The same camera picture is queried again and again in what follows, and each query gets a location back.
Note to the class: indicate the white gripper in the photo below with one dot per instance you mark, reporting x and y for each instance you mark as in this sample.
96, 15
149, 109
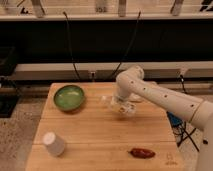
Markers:
123, 107

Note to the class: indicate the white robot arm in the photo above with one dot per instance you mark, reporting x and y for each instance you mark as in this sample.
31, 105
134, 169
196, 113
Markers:
196, 111

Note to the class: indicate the green bowl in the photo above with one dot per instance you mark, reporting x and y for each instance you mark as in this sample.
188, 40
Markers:
69, 97

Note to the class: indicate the white cup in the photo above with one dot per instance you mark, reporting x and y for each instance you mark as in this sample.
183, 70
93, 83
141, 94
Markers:
53, 143

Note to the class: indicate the wall power outlet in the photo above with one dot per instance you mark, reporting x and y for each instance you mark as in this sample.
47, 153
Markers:
92, 75

